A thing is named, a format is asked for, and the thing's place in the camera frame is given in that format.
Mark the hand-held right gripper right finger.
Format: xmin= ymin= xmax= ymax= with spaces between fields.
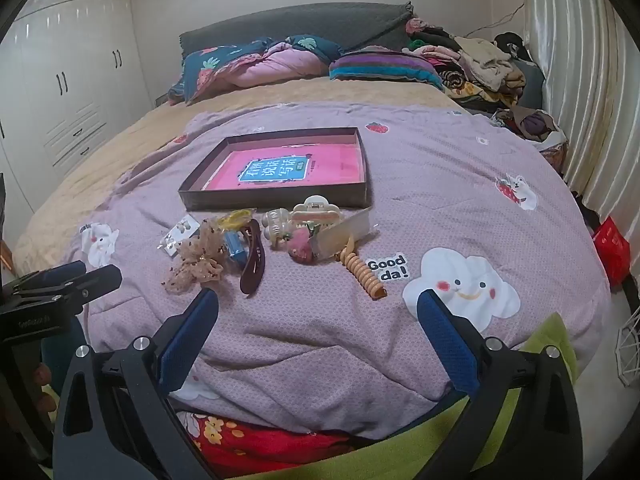
xmin=416 ymin=287 xmax=583 ymax=480

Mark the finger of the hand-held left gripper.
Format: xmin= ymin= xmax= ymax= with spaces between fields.
xmin=64 ymin=264 xmax=123 ymax=311
xmin=10 ymin=260 xmax=87 ymax=295

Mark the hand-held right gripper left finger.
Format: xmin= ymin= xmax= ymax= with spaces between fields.
xmin=51 ymin=287 xmax=221 ymax=480

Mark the earring card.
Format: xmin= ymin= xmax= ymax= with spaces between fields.
xmin=159 ymin=214 xmax=201 ymax=256

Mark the blue hair clip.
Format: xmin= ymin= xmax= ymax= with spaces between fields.
xmin=222 ymin=230 xmax=248 ymax=267

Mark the orange spiral hair tie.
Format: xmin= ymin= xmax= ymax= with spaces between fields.
xmin=334 ymin=235 xmax=388 ymax=302

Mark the pink strawberry hair tie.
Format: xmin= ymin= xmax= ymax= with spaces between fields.
xmin=287 ymin=224 xmax=323 ymax=265

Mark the translucent plastic packet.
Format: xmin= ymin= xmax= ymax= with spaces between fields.
xmin=307 ymin=207 xmax=373 ymax=262

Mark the dark brown shallow box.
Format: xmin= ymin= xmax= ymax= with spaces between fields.
xmin=178 ymin=126 xmax=374 ymax=212

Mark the person's left hand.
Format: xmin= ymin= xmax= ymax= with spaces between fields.
xmin=32 ymin=364 xmax=57 ymax=413

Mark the dark red hair barrette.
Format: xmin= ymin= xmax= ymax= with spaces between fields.
xmin=239 ymin=219 xmax=267 ymax=295

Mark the red floral cloth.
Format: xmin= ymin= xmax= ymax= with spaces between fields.
xmin=175 ymin=410 xmax=361 ymax=480

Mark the beige bed sheet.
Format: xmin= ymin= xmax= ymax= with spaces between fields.
xmin=12 ymin=77 xmax=466 ymax=276

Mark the clear hair claw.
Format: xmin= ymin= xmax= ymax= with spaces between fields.
xmin=262 ymin=208 xmax=293 ymax=250

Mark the white cloud hair claw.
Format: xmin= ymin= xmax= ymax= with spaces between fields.
xmin=291 ymin=193 xmax=341 ymax=216

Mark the red bag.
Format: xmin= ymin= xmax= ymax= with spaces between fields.
xmin=592 ymin=216 xmax=632 ymax=286

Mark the white wardrobe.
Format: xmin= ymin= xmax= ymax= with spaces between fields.
xmin=0 ymin=0 xmax=157 ymax=211

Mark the bag of clothes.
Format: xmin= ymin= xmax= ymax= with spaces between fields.
xmin=492 ymin=107 xmax=568 ymax=161

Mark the navy strawberry print quilt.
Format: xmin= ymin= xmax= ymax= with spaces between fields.
xmin=167 ymin=35 xmax=346 ymax=106

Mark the pile of clothes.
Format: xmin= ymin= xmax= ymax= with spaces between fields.
xmin=402 ymin=17 xmax=546 ymax=111

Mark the striped pillow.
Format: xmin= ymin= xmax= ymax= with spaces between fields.
xmin=329 ymin=50 xmax=443 ymax=92

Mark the white curtain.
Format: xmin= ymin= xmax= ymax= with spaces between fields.
xmin=520 ymin=0 xmax=640 ymax=221

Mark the grey headboard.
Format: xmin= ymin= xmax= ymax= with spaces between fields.
xmin=179 ymin=2 xmax=416 ymax=61

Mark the yellow hair tie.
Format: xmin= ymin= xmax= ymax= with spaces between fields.
xmin=216 ymin=209 xmax=255 ymax=231

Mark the white wire basket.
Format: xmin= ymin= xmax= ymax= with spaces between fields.
xmin=614 ymin=305 xmax=640 ymax=388

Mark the wall cable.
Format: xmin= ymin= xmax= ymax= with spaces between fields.
xmin=470 ymin=0 xmax=527 ymax=36

